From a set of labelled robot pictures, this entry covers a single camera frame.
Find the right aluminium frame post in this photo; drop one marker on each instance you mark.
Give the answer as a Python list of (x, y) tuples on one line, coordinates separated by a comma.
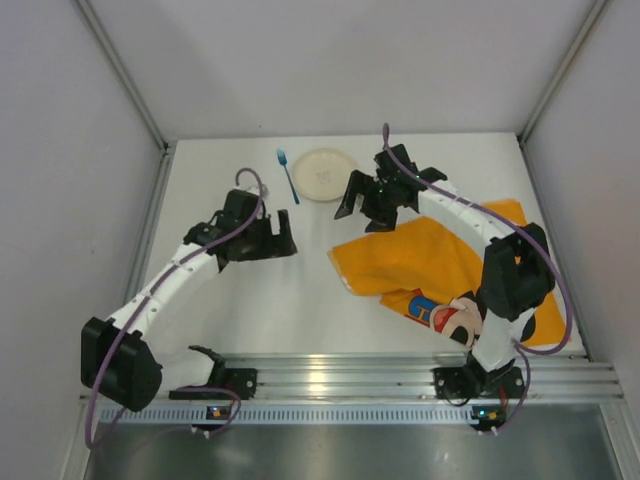
[(586, 28)]

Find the cream round plate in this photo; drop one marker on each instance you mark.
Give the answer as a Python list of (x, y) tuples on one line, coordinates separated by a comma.
[(322, 174)]

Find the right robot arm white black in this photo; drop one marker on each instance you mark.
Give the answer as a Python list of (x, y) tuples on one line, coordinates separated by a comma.
[(516, 280)]

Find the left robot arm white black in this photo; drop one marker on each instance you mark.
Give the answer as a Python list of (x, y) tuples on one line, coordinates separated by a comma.
[(146, 348)]

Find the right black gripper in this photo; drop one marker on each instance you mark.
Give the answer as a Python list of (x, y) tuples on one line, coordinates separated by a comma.
[(369, 195)]

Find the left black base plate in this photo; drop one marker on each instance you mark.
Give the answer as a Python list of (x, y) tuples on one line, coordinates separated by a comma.
[(241, 381)]

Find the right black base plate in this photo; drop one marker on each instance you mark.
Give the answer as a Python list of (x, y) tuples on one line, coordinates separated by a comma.
[(467, 382)]

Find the aluminium frame post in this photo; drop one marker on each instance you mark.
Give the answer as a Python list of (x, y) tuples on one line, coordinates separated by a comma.
[(105, 44), (586, 28)]

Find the aluminium mounting rail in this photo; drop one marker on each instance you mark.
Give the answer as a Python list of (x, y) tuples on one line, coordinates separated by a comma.
[(335, 378)]

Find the orange cartoon mouse placemat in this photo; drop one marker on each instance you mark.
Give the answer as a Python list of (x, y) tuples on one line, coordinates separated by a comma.
[(420, 270)]

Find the perforated grey cable duct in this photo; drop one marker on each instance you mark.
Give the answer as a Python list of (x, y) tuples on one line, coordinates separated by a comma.
[(298, 414)]

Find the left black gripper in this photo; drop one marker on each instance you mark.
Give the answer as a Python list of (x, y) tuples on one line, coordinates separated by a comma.
[(270, 238)]

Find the left aluminium frame post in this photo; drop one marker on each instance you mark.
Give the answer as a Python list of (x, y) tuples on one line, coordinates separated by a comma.
[(105, 44)]

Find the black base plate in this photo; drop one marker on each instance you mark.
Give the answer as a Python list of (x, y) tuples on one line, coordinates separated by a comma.
[(241, 381), (467, 382)]

